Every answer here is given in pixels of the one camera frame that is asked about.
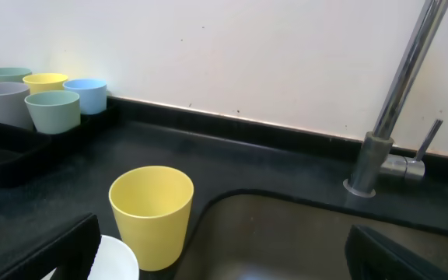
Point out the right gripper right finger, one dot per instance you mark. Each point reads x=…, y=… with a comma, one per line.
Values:
x=375, y=260

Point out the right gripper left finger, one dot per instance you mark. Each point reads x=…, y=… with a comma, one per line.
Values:
x=72, y=249

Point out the white cup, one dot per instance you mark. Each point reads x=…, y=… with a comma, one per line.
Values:
x=115, y=260

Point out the yellow cup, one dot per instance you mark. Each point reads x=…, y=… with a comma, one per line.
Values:
x=45, y=82
x=150, y=225

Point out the steel tap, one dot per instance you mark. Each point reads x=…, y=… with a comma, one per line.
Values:
x=372, y=163

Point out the steel sink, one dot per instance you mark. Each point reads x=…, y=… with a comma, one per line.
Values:
x=278, y=241

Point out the black tray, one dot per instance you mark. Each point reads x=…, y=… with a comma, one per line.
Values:
x=10, y=155

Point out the green cup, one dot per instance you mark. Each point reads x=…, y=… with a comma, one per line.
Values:
x=53, y=114
x=8, y=74

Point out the blue cup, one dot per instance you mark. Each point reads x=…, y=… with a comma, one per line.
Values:
x=89, y=97

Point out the grey cup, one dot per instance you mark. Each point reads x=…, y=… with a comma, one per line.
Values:
x=2, y=105

